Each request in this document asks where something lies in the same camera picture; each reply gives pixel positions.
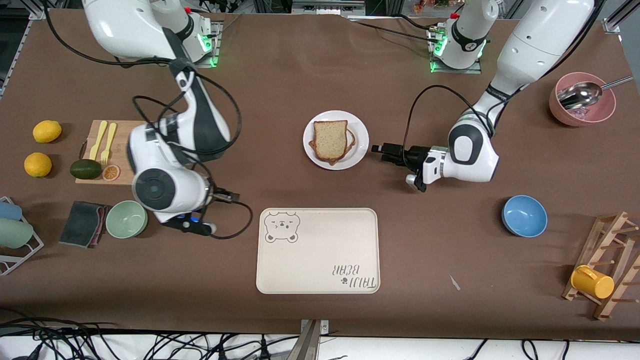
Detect round white plate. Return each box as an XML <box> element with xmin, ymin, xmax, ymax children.
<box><xmin>302</xmin><ymin>110</ymin><xmax>370</xmax><ymax>171</ymax></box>

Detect brown bread slice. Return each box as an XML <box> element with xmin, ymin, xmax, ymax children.
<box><xmin>308</xmin><ymin>129</ymin><xmax>357</xmax><ymax>166</ymax></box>
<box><xmin>313</xmin><ymin>120</ymin><xmax>349</xmax><ymax>162</ymax></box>

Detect pale green bowl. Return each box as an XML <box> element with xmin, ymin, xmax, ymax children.
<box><xmin>105</xmin><ymin>200</ymin><xmax>149</xmax><ymax>239</ymax></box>

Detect dark grey folded cloth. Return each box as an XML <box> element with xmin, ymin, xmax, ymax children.
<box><xmin>59</xmin><ymin>201</ymin><xmax>107</xmax><ymax>249</ymax></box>

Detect wooden cutting board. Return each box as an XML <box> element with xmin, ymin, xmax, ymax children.
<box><xmin>75</xmin><ymin>120</ymin><xmax>147</xmax><ymax>187</ymax></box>

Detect yellow plastic fork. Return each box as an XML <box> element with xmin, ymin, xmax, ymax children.
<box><xmin>100</xmin><ymin>123</ymin><xmax>118</xmax><ymax>166</ymax></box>

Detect green avocado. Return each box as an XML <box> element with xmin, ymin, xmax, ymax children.
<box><xmin>69</xmin><ymin>159</ymin><xmax>103</xmax><ymax>180</ymax></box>

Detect blue bowl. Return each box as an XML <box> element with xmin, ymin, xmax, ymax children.
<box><xmin>501</xmin><ymin>195</ymin><xmax>549</xmax><ymax>238</ymax></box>

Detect yellow plastic knife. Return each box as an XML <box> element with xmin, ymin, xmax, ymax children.
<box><xmin>89</xmin><ymin>120</ymin><xmax>108</xmax><ymax>162</ymax></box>

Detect cream bear print tray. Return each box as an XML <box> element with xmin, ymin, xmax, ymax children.
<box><xmin>255</xmin><ymin>207</ymin><xmax>381</xmax><ymax>295</ymax></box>

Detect round yellow-orange citrus fruit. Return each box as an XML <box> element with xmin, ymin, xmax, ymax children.
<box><xmin>24</xmin><ymin>152</ymin><xmax>53</xmax><ymax>178</ymax></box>

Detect yellow lemon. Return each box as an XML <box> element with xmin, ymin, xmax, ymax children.
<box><xmin>32</xmin><ymin>120</ymin><xmax>63</xmax><ymax>144</ymax></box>

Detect pale green cup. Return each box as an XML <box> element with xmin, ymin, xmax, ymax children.
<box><xmin>0</xmin><ymin>217</ymin><xmax>35</xmax><ymax>250</ymax></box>

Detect metal ladle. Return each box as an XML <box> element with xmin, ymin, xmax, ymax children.
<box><xmin>557</xmin><ymin>75</ymin><xmax>634</xmax><ymax>110</ymax></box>

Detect pink bowl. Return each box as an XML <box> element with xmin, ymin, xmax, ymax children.
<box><xmin>549</xmin><ymin>72</ymin><xmax>617</xmax><ymax>127</ymax></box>

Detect wooden mug rack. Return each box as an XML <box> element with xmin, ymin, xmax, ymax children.
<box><xmin>561</xmin><ymin>211</ymin><xmax>640</xmax><ymax>322</ymax></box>

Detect yellow mug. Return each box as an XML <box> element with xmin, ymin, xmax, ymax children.
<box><xmin>570</xmin><ymin>265</ymin><xmax>615</xmax><ymax>300</ymax></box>

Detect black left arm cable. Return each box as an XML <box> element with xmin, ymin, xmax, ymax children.
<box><xmin>402</xmin><ymin>84</ymin><xmax>496</xmax><ymax>151</ymax></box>

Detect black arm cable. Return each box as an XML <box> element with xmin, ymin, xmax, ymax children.
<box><xmin>42</xmin><ymin>0</ymin><xmax>254</xmax><ymax>241</ymax></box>
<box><xmin>402</xmin><ymin>84</ymin><xmax>496</xmax><ymax>151</ymax></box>

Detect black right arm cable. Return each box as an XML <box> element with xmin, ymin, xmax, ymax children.
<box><xmin>42</xmin><ymin>0</ymin><xmax>254</xmax><ymax>241</ymax></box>

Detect black table cable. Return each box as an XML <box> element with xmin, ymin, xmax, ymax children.
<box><xmin>349</xmin><ymin>15</ymin><xmax>442</xmax><ymax>45</ymax></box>

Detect tangled black cable bundle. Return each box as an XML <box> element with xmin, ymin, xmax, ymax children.
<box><xmin>0</xmin><ymin>310</ymin><xmax>301</xmax><ymax>360</ymax></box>

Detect aluminium camera mount post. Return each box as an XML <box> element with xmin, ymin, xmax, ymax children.
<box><xmin>292</xmin><ymin>319</ymin><xmax>330</xmax><ymax>360</ymax></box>

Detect white wire rack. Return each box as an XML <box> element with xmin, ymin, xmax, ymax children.
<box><xmin>0</xmin><ymin>196</ymin><xmax>45</xmax><ymax>276</ymax></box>

